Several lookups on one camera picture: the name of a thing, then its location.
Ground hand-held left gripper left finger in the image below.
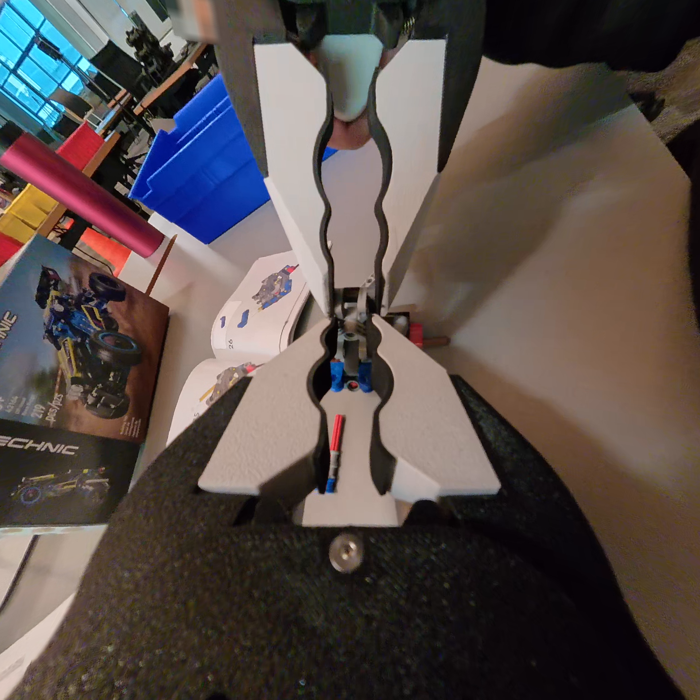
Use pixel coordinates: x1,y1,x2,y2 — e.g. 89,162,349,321
196,318,335,527

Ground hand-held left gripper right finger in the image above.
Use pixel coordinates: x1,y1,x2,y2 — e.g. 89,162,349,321
369,313,502,527

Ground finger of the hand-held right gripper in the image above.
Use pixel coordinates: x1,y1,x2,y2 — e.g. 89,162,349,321
253,41,337,318
371,35,447,317

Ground grey and blue lego model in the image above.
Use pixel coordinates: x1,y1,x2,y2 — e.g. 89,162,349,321
327,272,452,396

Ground person's right forearm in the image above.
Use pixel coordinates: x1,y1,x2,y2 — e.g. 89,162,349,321
481,0,700,72

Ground red lego axle piece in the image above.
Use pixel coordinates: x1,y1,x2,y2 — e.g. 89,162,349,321
324,413,347,494

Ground open lego instruction booklet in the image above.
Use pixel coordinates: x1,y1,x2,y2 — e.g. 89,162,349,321
166,250,314,446

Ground lego set cardboard box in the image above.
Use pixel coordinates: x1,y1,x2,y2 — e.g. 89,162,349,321
0,234,171,529

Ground person's right hand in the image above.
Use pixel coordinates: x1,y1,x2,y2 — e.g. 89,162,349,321
327,115,374,150

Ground stacked blue plastic bins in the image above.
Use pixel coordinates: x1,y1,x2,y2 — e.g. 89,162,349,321
127,73,274,246

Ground red plastic crate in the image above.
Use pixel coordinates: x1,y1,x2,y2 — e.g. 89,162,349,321
55,120,106,165

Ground magenta cylinder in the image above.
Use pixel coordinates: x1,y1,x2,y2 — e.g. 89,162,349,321
0,133,166,259

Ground orange plastic crate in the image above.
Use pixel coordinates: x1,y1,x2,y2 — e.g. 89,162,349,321
66,227,133,277

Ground yellow plastic crate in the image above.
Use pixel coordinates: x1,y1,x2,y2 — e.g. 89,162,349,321
0,183,60,236

